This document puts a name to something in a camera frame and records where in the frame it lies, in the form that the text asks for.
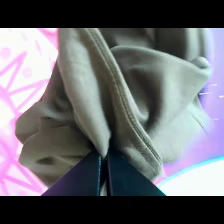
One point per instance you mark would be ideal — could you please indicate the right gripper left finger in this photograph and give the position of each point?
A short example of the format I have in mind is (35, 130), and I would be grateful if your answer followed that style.
(80, 180)

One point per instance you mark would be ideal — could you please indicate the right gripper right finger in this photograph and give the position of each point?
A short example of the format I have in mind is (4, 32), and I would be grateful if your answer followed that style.
(128, 180)

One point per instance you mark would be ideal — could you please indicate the beige shirt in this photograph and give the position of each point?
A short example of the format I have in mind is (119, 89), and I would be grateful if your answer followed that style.
(126, 93)

